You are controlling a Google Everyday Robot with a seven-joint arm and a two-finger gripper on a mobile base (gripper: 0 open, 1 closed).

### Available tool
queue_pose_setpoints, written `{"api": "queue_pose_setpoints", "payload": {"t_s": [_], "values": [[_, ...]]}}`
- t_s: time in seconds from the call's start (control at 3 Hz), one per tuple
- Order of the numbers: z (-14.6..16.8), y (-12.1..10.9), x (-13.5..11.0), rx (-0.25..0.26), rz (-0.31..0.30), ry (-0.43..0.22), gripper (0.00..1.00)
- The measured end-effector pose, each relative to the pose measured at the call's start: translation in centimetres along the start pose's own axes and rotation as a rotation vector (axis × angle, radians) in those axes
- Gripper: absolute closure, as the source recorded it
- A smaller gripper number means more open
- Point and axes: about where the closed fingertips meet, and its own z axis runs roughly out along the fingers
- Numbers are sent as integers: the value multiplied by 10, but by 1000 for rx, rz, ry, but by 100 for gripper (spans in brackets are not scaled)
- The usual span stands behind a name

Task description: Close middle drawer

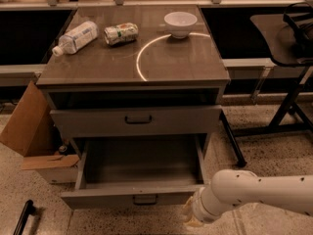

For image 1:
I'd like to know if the brown cardboard box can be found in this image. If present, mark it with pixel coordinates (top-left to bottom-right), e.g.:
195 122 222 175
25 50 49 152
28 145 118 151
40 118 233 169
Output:
0 82 79 184

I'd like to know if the clear plastic water bottle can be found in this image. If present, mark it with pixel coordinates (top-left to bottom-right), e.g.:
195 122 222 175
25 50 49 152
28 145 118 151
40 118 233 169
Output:
52 21 99 57

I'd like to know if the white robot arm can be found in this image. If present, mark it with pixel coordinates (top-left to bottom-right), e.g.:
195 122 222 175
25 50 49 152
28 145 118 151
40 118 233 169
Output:
183 169 313 227

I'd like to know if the grey drawer cabinet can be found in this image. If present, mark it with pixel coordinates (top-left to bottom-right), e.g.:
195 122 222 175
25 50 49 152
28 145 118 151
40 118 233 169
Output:
37 6 230 154

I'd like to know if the grey drawer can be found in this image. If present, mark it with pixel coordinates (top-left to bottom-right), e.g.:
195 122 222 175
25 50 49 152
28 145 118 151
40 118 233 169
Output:
62 134 208 210
50 106 221 139

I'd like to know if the white ceramic bowl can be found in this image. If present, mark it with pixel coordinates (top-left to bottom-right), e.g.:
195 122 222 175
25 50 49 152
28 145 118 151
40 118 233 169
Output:
164 12 198 39

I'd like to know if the black bar on floor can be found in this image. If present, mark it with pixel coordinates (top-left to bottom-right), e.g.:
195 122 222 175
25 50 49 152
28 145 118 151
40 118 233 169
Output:
13 200 36 235

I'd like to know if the crushed green white can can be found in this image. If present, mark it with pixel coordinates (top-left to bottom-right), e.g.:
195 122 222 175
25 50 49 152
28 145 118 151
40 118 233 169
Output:
104 23 139 46

